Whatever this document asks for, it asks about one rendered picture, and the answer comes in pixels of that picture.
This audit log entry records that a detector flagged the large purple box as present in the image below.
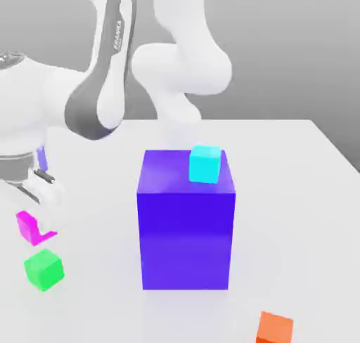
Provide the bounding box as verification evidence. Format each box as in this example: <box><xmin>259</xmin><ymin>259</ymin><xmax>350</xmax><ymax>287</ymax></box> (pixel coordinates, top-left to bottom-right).
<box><xmin>136</xmin><ymin>149</ymin><xmax>236</xmax><ymax>291</ymax></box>

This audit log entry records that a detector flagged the small green cube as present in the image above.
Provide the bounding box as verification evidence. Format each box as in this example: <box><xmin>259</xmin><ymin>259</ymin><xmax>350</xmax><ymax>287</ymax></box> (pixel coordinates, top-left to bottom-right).
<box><xmin>23</xmin><ymin>247</ymin><xmax>65</xmax><ymax>292</ymax></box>

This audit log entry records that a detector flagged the small magenta cube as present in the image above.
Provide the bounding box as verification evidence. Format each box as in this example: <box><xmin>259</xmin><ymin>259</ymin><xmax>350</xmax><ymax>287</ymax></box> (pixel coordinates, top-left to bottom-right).
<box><xmin>15</xmin><ymin>209</ymin><xmax>58</xmax><ymax>247</ymax></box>

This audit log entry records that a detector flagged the small cyan cube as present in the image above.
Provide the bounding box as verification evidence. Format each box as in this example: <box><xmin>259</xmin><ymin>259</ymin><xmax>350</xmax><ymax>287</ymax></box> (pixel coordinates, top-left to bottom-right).
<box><xmin>188</xmin><ymin>144</ymin><xmax>222</xmax><ymax>184</ymax></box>

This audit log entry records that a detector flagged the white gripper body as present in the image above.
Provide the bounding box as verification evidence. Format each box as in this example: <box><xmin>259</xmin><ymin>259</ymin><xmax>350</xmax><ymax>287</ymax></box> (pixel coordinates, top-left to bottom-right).
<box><xmin>0</xmin><ymin>179</ymin><xmax>68</xmax><ymax>232</ymax></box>

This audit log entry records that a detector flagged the small orange cube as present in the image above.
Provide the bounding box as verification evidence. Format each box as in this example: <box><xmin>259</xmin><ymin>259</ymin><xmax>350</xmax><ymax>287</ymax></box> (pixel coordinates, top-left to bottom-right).
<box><xmin>255</xmin><ymin>310</ymin><xmax>294</xmax><ymax>343</ymax></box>

